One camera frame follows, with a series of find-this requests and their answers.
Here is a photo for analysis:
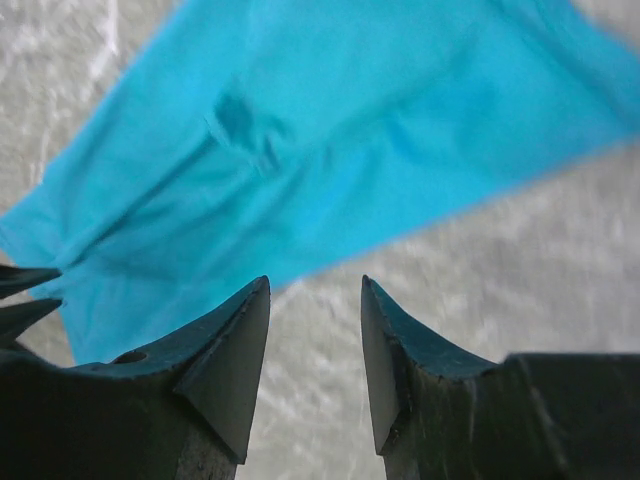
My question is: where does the teal t shirt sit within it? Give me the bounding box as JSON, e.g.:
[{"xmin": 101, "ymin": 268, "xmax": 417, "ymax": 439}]
[{"xmin": 1, "ymin": 1, "xmax": 639, "ymax": 363}]

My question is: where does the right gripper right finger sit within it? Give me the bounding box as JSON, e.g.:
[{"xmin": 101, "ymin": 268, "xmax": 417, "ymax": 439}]
[{"xmin": 360, "ymin": 276, "xmax": 495, "ymax": 455}]

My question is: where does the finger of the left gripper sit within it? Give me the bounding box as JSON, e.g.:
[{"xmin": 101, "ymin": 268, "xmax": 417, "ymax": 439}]
[
  {"xmin": 0, "ymin": 265, "xmax": 61, "ymax": 300},
  {"xmin": 0, "ymin": 299, "xmax": 62, "ymax": 345}
]

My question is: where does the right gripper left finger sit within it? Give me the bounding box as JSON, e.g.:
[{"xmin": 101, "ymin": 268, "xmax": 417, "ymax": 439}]
[{"xmin": 65, "ymin": 276, "xmax": 270, "ymax": 465}]

